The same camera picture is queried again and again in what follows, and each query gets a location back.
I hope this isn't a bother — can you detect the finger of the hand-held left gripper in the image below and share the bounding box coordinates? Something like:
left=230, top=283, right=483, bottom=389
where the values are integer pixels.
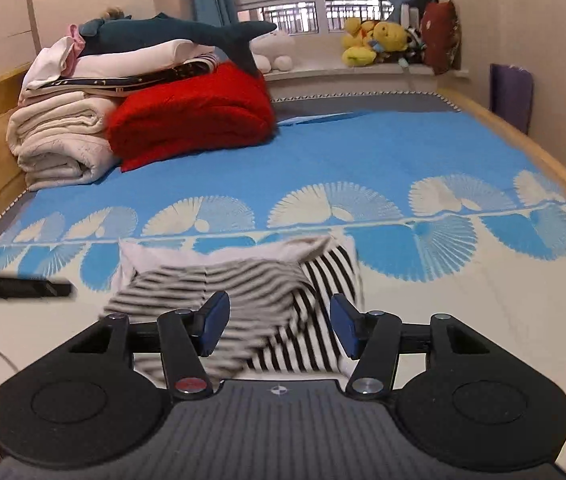
left=0, top=275, right=75, bottom=311

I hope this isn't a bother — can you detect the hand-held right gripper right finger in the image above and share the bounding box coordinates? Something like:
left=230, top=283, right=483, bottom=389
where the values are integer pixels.
left=329, top=293, right=494, bottom=402

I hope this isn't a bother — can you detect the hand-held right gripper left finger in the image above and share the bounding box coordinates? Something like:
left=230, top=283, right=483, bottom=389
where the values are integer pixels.
left=65, top=290, right=232, bottom=402

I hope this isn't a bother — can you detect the striped and white hooded garment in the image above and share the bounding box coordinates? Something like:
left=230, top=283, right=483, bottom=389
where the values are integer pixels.
left=103, top=234, right=366, bottom=392

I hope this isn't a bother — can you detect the cream folded quilt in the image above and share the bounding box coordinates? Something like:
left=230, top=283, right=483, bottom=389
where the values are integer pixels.
left=5, top=97, right=124, bottom=192

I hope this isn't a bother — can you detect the blue fan-patterned bed mat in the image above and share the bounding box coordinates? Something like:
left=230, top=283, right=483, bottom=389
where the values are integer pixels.
left=0, top=92, right=566, bottom=463

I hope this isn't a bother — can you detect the red folded blanket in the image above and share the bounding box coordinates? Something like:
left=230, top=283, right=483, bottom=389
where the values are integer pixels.
left=106, top=62, right=278, bottom=174

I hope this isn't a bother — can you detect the white and pink cloth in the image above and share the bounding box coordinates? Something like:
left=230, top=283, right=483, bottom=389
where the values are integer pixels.
left=20, top=24, right=86, bottom=106

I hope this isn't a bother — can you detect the dark patterned folded blanket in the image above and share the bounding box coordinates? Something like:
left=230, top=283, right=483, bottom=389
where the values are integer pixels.
left=38, top=57, right=219, bottom=99

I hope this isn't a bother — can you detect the white folded blanket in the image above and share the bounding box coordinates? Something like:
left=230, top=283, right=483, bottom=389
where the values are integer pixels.
left=75, top=39, right=216, bottom=79

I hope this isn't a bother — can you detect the yellow duck plush toy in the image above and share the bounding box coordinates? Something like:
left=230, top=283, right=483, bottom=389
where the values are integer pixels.
left=341, top=17, right=379, bottom=67

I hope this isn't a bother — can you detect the white plush toy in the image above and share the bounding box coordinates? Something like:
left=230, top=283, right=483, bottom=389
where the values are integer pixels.
left=250, top=30, right=296, bottom=74

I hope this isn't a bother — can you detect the purple bag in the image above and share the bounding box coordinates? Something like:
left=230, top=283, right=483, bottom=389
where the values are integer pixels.
left=488, top=63, right=535, bottom=135

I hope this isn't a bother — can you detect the striped bee plush toy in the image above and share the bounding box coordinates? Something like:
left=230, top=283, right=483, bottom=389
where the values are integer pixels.
left=403, top=27, right=426, bottom=64

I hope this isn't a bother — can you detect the yellow bear plush toy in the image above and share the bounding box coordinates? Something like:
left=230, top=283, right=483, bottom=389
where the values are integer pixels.
left=370, top=21, right=409, bottom=54

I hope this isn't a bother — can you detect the dark blue shark plush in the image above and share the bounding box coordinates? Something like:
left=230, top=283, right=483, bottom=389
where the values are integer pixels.
left=76, top=12, right=278, bottom=77

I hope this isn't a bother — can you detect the dark red cushion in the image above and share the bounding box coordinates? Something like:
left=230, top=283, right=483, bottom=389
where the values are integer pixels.
left=420, top=1, right=462, bottom=76

